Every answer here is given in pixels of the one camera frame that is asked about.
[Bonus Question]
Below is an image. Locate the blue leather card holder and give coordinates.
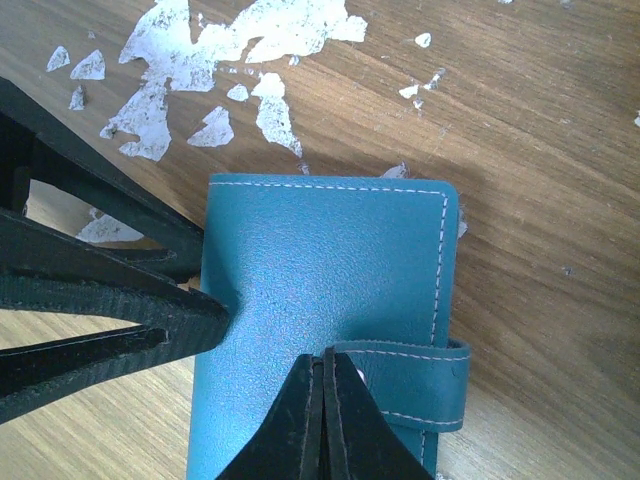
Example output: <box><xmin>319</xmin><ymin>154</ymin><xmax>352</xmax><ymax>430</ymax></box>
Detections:
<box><xmin>187</xmin><ymin>174</ymin><xmax>471</xmax><ymax>479</ymax></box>

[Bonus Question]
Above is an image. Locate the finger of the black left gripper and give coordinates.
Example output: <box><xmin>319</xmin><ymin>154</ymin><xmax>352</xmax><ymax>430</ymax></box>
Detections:
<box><xmin>1</xmin><ymin>79</ymin><xmax>204</xmax><ymax>283</ymax></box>
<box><xmin>1</xmin><ymin>210</ymin><xmax>229</xmax><ymax>422</ymax></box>

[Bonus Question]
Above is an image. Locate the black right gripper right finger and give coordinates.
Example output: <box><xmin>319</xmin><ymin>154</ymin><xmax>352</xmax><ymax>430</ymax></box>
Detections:
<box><xmin>322</xmin><ymin>347</ymin><xmax>433</xmax><ymax>479</ymax></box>

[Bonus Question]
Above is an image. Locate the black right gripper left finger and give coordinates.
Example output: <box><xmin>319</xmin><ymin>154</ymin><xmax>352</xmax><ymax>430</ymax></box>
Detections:
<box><xmin>219</xmin><ymin>355</ymin><xmax>324</xmax><ymax>479</ymax></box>

